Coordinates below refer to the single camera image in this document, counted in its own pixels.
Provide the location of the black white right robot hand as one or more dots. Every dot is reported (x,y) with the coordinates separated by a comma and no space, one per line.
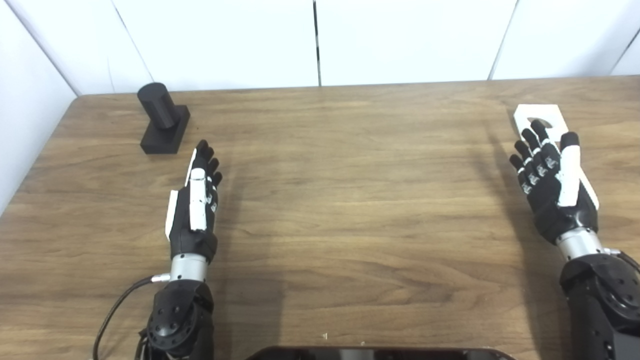
(550,200)

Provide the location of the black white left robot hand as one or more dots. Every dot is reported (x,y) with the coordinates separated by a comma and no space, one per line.
(196,225)

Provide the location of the black peg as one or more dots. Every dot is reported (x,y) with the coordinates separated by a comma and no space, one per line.
(162,120)

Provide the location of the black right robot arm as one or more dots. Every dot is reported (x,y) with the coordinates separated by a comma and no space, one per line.
(605,305)

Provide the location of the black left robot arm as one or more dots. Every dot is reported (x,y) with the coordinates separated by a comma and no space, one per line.
(180,315)

